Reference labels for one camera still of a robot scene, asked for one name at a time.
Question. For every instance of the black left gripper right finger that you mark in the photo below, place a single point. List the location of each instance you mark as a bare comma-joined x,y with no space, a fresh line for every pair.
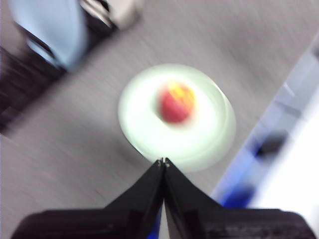
199,221

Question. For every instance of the black plate rack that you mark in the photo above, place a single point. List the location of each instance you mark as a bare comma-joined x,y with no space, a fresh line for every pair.
22,82

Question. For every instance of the blue plate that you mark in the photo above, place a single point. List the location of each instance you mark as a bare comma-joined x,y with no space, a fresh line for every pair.
57,30

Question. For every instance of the beige plate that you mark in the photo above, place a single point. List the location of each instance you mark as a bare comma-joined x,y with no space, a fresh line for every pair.
127,15

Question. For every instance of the green plate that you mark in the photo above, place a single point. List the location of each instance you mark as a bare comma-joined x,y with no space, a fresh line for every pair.
149,134

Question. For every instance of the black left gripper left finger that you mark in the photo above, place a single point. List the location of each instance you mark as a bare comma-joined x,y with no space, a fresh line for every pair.
129,219

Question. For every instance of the red yellow apple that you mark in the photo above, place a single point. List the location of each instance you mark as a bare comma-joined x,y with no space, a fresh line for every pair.
175,107

